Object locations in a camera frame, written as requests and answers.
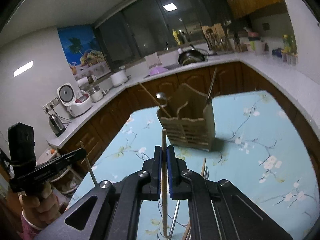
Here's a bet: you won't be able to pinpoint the countertop utensil rack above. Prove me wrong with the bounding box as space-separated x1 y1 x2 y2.
202 23 233 54

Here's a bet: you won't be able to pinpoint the fruit beach poster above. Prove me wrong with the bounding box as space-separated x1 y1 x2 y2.
57 25 111 81

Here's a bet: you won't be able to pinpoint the blue object on counter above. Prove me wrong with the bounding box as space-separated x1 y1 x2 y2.
271 48 282 58

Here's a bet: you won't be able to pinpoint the person left hand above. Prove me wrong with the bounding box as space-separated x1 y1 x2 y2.
19 182 61 229

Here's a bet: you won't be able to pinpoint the white rice cooker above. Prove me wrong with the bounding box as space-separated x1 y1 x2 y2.
56 83 93 117

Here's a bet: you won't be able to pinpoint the green oil bottle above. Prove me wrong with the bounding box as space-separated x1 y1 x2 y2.
283 34 291 53

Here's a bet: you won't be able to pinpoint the yellow detergent bottle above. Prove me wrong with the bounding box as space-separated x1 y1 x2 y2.
172 29 181 46

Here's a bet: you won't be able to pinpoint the black wok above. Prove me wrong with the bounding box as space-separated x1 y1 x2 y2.
178 44 217 66

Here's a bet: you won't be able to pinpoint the wooden utensil holder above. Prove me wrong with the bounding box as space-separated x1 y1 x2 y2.
157 83 215 152

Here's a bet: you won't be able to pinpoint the steel spoon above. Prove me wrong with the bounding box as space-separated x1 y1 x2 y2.
156 92 168 107

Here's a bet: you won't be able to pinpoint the wooden lower cabinets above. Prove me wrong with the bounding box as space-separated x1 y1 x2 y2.
58 61 319 175

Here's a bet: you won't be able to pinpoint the pink container stack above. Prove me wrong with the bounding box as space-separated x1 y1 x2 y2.
244 27 267 55

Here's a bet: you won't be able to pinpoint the steel chopstick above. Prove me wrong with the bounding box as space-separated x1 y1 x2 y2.
168 200 181 239
205 68 217 105

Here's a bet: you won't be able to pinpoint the steel fork left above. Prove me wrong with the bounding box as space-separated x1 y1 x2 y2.
203 166 209 179

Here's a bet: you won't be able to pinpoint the wall power socket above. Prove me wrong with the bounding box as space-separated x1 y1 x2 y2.
42 97 60 113

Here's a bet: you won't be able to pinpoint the white corner shelf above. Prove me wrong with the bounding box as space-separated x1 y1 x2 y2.
36 147 83 196

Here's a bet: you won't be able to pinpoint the white electric pot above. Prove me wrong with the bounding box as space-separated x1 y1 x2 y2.
110 66 129 87

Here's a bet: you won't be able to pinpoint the steel electric kettle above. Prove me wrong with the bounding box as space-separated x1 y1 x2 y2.
48 114 66 137

